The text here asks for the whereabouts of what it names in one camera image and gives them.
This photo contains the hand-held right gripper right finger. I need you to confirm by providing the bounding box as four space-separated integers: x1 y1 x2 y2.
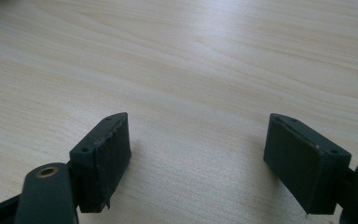
263 113 352 216

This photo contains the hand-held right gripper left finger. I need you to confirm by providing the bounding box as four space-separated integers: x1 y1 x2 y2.
69 112 132 214

